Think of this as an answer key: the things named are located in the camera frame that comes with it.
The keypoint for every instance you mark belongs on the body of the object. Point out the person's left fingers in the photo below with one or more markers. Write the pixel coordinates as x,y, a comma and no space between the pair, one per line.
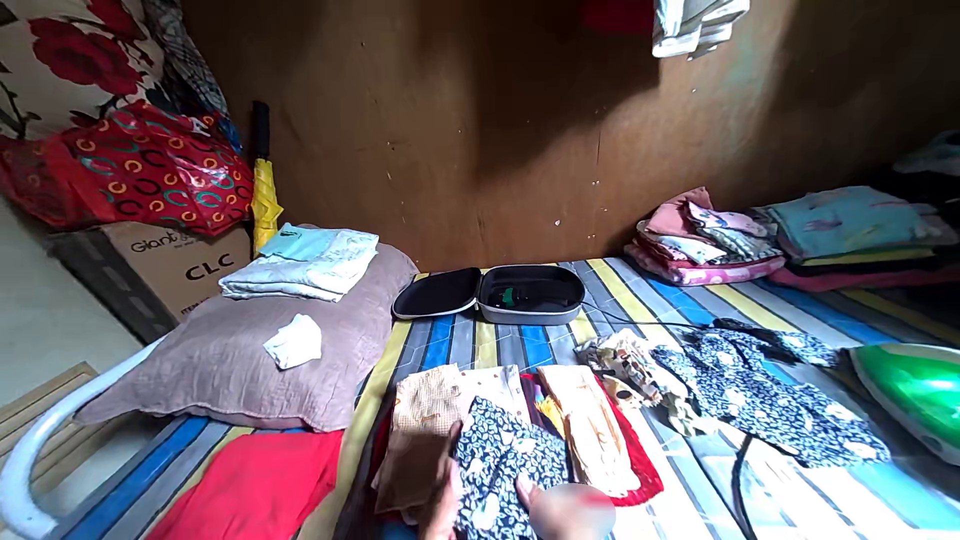
451,457

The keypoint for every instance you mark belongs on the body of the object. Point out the green clothes iron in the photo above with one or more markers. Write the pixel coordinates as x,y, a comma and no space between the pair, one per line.
911,386

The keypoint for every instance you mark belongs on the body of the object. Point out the stack of pink folded clothes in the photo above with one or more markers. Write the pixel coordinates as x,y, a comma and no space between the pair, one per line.
701,240

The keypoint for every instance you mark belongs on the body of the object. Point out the white grey hanging cloth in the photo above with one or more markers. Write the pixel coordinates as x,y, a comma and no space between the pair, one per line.
686,30

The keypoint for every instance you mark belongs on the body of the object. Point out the person's left hand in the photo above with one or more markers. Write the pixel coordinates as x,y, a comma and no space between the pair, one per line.
445,501

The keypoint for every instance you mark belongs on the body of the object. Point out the red cloth with trimmed edge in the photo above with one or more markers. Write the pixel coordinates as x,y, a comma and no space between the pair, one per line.
646,480

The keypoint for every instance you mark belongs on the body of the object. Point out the yellow purple folded garment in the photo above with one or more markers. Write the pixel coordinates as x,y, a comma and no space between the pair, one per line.
548,409

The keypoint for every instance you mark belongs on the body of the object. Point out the light blue folded clothes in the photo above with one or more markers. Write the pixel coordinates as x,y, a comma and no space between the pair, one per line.
315,262

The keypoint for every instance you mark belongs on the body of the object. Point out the cream orange folded garment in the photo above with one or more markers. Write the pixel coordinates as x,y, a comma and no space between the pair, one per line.
596,435

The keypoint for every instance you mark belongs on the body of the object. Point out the plain bright red cloth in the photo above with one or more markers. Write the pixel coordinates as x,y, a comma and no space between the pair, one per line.
247,487

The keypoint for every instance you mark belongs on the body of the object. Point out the stack of teal folded clothes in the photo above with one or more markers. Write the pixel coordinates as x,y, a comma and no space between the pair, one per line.
855,225

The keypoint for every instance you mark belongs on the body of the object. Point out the tan checked folded garment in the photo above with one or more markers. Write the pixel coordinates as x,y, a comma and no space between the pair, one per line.
420,435

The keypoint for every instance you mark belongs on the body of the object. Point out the beige black patterned garment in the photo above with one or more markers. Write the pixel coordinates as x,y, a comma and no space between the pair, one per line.
634,364

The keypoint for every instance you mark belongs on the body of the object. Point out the person's right thumb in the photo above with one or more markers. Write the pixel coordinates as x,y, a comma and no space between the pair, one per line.
529,491

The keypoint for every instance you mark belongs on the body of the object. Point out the black grey zip case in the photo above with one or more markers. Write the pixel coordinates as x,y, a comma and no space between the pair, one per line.
529,312

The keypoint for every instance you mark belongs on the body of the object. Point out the person's right hand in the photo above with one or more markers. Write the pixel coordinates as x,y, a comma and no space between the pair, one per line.
561,514

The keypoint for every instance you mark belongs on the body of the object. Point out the white red-rose fabric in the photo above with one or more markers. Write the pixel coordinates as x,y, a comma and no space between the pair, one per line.
79,56

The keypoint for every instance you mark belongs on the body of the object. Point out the brown cardboard box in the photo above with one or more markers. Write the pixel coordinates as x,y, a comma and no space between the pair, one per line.
161,270

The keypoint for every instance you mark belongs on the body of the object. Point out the wooden slatted board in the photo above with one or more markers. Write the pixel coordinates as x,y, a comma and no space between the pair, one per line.
52,420

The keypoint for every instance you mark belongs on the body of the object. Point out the mauve pillow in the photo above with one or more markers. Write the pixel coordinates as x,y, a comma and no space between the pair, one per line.
247,375

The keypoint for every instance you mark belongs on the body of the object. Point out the striped bed sheet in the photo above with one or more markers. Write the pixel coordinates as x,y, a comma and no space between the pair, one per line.
682,480

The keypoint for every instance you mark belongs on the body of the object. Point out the spread navy floral garment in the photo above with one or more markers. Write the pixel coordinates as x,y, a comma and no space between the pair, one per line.
772,401

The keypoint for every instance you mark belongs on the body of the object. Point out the white curved tube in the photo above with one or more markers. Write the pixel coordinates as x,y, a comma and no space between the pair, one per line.
22,472

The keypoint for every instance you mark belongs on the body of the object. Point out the dark red hanging cloth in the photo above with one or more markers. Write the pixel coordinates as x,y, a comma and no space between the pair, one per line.
616,15

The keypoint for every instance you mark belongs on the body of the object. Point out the small white cloth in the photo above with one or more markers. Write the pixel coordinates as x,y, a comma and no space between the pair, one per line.
295,343

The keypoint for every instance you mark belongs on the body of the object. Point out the grey checked cloth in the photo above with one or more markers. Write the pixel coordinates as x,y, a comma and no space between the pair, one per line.
191,67

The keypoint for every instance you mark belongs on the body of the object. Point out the white dotted folded garment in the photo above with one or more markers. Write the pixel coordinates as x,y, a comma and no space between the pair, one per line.
499,382

